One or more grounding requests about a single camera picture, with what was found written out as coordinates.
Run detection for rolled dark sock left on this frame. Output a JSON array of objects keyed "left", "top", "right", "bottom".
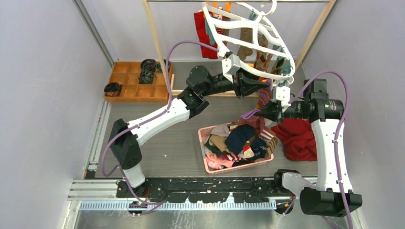
[{"left": 104, "top": 82, "right": 122, "bottom": 97}]

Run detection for rolled dark green sock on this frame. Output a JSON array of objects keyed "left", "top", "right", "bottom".
[{"left": 155, "top": 59, "right": 171, "bottom": 73}]

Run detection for grey beige sock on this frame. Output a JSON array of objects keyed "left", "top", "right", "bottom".
[{"left": 210, "top": 124, "right": 230, "bottom": 137}]

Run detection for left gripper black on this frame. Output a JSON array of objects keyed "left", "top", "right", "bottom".
[{"left": 201, "top": 62, "right": 269, "bottom": 100}]

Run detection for green striped hanging sock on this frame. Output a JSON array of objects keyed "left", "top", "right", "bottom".
[{"left": 270, "top": 56, "right": 291, "bottom": 76}]

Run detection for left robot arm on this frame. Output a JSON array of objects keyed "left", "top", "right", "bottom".
[{"left": 107, "top": 64, "right": 270, "bottom": 198}]

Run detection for rolled dark sock centre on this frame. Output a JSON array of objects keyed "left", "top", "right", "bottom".
[{"left": 139, "top": 70, "right": 154, "bottom": 84}]

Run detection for red cloth on table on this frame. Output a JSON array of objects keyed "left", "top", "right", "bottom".
[{"left": 271, "top": 118, "right": 317, "bottom": 161}]

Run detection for argyle hanging sock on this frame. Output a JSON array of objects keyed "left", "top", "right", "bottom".
[{"left": 254, "top": 34, "right": 273, "bottom": 72}]

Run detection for orange wooden compartment tray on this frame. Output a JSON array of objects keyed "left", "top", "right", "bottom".
[{"left": 104, "top": 62, "right": 169, "bottom": 103}]

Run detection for maroon orange heel sock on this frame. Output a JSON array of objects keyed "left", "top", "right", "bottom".
[{"left": 236, "top": 109, "right": 266, "bottom": 132}]

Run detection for maroon purple orange striped sock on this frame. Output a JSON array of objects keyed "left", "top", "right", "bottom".
[{"left": 255, "top": 77, "right": 272, "bottom": 109}]

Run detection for red hanging sock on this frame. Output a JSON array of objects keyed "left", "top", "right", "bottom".
[{"left": 193, "top": 10, "right": 218, "bottom": 60}]

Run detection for pink plastic basket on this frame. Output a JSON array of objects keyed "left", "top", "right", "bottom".
[{"left": 198, "top": 125, "right": 274, "bottom": 175}]

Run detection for brown striped sock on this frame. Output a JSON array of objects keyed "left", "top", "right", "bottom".
[{"left": 266, "top": 137, "right": 278, "bottom": 157}]

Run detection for wooden clothes rack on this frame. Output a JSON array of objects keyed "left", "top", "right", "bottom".
[{"left": 142, "top": 0, "right": 337, "bottom": 97}]

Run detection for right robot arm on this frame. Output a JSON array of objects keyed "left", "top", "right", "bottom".
[{"left": 257, "top": 79, "right": 362, "bottom": 218}]

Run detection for white plastic clip hanger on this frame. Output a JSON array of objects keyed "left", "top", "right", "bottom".
[{"left": 204, "top": 5, "right": 294, "bottom": 86}]

